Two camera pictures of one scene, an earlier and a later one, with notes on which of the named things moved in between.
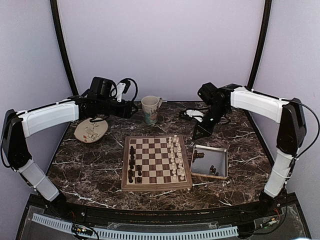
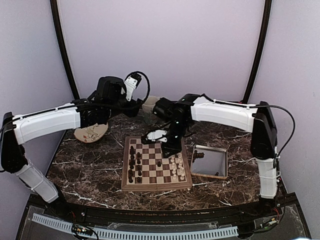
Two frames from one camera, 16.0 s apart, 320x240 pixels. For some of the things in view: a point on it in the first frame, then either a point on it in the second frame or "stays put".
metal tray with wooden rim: x=213 y=156 stays put
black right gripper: x=205 y=131 to x=175 y=148
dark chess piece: x=131 y=163 stays put
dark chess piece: x=132 y=157 stays put
